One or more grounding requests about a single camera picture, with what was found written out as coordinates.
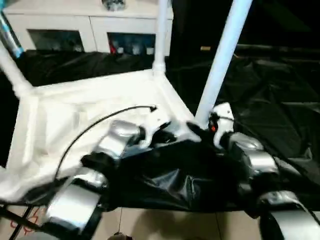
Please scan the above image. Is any white plastic table top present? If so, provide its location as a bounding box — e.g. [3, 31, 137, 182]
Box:
[0, 67, 201, 201]

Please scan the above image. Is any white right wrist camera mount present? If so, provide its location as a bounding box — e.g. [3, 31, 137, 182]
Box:
[211, 102, 236, 147]

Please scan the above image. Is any black plastic sheet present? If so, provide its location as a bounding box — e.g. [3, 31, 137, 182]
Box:
[0, 48, 320, 216]

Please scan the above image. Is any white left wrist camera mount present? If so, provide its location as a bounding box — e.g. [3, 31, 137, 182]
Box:
[139, 109, 173, 148]

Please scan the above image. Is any black backdrop curtain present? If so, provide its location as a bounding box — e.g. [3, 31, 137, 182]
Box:
[171, 0, 320, 51]

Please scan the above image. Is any black stand leg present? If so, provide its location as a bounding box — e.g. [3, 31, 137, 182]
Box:
[0, 204, 41, 231]

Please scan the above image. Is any blue patterned roll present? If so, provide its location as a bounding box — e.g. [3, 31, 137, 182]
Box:
[0, 7, 25, 58]

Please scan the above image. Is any dark shoe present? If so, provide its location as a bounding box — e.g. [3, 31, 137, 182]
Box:
[108, 232, 133, 240]

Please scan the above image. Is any white cabinet with glass doors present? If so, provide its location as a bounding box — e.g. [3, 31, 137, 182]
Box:
[2, 0, 175, 56]

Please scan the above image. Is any clear bag of dark items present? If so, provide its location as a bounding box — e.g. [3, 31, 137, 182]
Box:
[101, 0, 127, 11]

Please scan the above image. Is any long black pole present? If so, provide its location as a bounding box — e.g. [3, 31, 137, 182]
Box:
[236, 44, 320, 55]

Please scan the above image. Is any white plastic table leg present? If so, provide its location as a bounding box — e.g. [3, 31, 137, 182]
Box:
[152, 0, 169, 76]
[194, 0, 255, 130]
[0, 42, 33, 98]

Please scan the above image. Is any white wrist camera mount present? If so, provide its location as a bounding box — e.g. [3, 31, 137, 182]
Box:
[139, 109, 173, 148]
[211, 102, 236, 147]

